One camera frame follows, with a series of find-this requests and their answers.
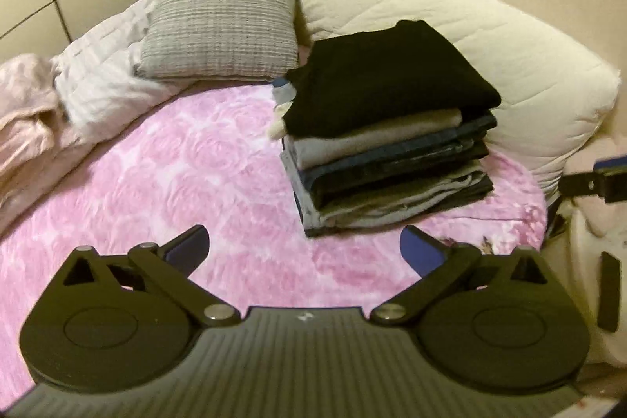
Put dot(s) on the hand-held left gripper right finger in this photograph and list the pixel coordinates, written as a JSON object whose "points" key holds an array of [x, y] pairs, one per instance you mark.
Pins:
{"points": [[416, 251]]}

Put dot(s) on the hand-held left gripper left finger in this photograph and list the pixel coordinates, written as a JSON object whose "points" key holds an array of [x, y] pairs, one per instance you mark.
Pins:
{"points": [[188, 249]]}

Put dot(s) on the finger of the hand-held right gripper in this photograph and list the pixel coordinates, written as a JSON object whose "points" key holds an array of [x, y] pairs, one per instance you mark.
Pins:
{"points": [[612, 180]]}

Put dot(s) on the black sweater with white collar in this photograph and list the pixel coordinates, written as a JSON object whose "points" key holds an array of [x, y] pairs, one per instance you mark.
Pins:
{"points": [[392, 75]]}

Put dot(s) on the pink rose bed blanket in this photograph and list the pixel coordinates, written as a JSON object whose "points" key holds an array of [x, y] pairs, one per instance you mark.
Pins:
{"points": [[196, 178]]}

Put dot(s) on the stack of folded clothes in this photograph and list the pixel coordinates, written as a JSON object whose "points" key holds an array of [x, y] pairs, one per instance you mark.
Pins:
{"points": [[392, 183]]}

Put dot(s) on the white bedside cabinet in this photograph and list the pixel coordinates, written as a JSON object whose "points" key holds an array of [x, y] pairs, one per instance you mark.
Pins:
{"points": [[578, 290]]}

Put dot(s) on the striped grey quilt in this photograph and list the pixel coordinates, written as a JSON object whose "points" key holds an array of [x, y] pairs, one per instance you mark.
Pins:
{"points": [[108, 75]]}

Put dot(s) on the large cream pillow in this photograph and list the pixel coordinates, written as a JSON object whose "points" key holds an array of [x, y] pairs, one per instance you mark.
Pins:
{"points": [[490, 31]]}

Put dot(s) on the pink towel blanket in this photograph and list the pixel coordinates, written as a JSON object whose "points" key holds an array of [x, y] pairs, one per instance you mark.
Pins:
{"points": [[24, 114]]}

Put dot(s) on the grey striped pillow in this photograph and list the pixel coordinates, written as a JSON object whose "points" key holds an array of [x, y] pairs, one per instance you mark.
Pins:
{"points": [[220, 16]]}

